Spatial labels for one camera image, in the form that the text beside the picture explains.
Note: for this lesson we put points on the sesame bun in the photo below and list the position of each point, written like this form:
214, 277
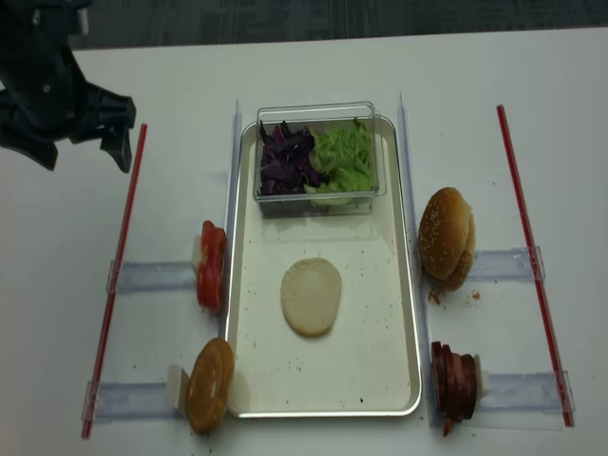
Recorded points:
446, 230
460, 273

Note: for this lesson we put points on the white pusher block patties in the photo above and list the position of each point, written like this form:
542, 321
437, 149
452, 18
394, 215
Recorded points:
481, 377

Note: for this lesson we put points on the right red strip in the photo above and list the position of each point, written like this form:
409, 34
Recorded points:
566, 403

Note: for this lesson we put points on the green lettuce leaves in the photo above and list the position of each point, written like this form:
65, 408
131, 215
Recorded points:
344, 155

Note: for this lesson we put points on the purple cabbage leaves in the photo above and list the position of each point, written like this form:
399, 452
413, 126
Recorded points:
285, 164

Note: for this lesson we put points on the clear plastic salad box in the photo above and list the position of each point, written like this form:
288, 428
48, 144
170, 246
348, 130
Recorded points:
320, 117

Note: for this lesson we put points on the left clear vertical rail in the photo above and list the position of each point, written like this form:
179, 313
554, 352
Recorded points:
230, 222

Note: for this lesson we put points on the silver metal tray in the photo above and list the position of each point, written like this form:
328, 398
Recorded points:
368, 364

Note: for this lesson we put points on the sesame top bun rear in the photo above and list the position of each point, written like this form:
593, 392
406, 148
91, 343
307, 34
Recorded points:
460, 273

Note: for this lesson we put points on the white pusher block tomato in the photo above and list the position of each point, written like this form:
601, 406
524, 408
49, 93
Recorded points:
197, 255

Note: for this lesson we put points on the clear vertical rail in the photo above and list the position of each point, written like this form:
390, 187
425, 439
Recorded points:
418, 284
230, 222

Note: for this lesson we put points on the clear rail behind sesame buns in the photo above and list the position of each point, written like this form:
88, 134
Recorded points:
517, 264

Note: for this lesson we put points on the dark meat patties stack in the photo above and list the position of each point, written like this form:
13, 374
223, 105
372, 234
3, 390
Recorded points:
456, 385

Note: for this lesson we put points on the white pusher block buns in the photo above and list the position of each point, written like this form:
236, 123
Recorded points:
176, 388

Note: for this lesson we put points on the right clear vertical rail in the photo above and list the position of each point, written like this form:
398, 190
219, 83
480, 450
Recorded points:
418, 284

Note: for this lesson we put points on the clear rail behind patties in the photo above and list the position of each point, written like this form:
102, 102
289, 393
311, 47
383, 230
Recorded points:
546, 392

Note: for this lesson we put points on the red tomato slices stack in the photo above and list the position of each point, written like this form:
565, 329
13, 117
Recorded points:
210, 270

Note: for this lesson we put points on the red strip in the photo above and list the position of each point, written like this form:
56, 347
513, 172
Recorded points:
566, 403
94, 384

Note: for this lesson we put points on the left red strip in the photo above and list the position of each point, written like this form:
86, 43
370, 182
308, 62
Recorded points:
94, 384

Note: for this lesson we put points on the clear rail behind tomato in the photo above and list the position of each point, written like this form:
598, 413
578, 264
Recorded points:
134, 277

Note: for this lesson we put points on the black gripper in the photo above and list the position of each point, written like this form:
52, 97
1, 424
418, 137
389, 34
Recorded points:
45, 96

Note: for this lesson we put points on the bun slice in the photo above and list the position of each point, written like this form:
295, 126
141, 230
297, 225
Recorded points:
310, 294
209, 386

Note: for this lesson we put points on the sesame top bun front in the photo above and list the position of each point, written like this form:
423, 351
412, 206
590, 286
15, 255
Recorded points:
446, 230

